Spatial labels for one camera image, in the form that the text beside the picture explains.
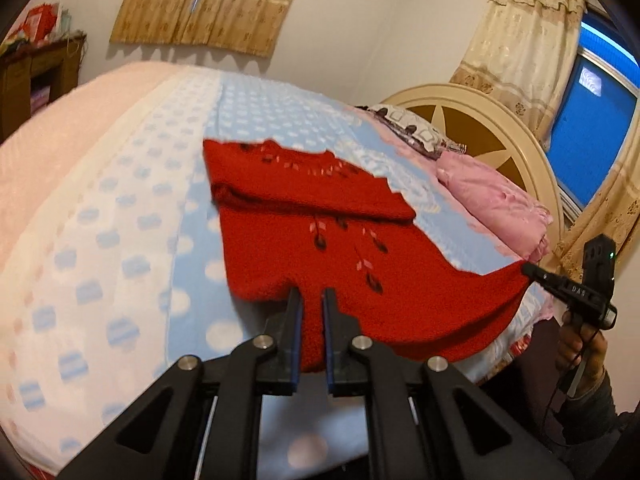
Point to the patterned pillow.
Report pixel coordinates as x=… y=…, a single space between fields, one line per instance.
x=415 y=130

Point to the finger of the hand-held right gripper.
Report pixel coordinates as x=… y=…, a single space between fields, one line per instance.
x=540 y=276

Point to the brown wooden desk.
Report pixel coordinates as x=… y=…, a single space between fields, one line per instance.
x=55 y=75

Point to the window with blue pane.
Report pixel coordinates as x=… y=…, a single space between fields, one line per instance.
x=595 y=130

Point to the red knitted sweater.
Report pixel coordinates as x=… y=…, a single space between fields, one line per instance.
x=390 y=285

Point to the beige short window curtain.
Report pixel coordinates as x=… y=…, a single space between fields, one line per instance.
x=225 y=10

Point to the red gift bag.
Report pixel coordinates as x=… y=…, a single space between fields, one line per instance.
x=40 y=22

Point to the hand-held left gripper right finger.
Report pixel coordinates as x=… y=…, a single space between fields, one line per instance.
x=327 y=340

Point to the person's right hand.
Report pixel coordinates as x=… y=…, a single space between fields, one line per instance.
x=595 y=355

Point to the pink pillow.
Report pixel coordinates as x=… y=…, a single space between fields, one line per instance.
x=495 y=205

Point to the polka dot bed sheet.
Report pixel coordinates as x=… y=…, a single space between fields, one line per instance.
x=125 y=210

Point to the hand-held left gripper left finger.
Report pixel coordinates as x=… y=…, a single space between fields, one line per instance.
x=296 y=340

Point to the beige long curtain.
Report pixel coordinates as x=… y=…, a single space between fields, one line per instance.
x=520 y=35

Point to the cream wooden headboard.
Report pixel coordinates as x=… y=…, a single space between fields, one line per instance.
x=520 y=160

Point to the person's right forearm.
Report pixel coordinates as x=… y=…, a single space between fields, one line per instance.
x=595 y=425

